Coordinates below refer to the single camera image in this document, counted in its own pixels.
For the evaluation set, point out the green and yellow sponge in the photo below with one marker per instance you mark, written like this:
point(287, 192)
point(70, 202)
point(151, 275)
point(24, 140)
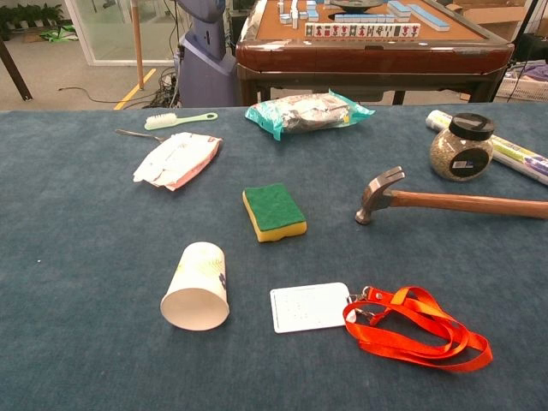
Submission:
point(274, 210)

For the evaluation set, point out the teal plastic package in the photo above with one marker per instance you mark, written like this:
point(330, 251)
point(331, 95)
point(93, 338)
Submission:
point(299, 113)

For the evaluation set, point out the white printed paper cup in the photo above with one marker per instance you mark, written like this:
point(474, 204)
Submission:
point(197, 274)

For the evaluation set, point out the white badge card holder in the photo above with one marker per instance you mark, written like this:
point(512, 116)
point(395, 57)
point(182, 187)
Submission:
point(308, 308)

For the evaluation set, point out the white pink wipes pack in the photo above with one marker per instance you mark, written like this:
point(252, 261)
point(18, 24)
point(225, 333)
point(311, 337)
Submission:
point(175, 160)

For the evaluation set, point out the light green brush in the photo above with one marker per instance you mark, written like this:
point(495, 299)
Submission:
point(160, 121)

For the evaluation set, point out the metal spoon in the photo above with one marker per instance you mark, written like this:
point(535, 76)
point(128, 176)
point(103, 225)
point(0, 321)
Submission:
point(137, 134)

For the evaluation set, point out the dark wood mahjong table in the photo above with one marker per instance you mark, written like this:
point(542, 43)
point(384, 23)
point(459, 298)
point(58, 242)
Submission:
point(364, 55)

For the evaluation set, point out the glass jar with black lid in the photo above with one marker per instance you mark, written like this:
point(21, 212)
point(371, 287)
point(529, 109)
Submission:
point(445, 158)

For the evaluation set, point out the white faced mahjong tile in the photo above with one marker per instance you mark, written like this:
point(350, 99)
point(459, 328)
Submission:
point(309, 30)
point(337, 30)
point(396, 30)
point(328, 30)
point(406, 30)
point(319, 30)
point(415, 30)
point(357, 30)
point(386, 30)
point(377, 30)
point(347, 30)
point(367, 30)

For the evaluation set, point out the wooden pole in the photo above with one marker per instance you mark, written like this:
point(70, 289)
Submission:
point(138, 43)

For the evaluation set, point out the white plastic basket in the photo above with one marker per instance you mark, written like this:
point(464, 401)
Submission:
point(520, 90)

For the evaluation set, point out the green item on floor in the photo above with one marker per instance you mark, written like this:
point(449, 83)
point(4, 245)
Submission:
point(60, 34)

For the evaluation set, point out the cardboard box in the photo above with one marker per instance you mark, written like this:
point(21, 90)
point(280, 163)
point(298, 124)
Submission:
point(492, 15)

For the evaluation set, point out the dark table leg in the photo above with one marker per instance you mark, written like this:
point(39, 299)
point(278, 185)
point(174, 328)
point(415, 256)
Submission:
point(15, 70)

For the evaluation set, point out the row of potted plants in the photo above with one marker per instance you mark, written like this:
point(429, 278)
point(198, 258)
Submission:
point(30, 13)

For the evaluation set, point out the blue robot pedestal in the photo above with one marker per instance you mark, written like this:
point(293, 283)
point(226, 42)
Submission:
point(205, 77)

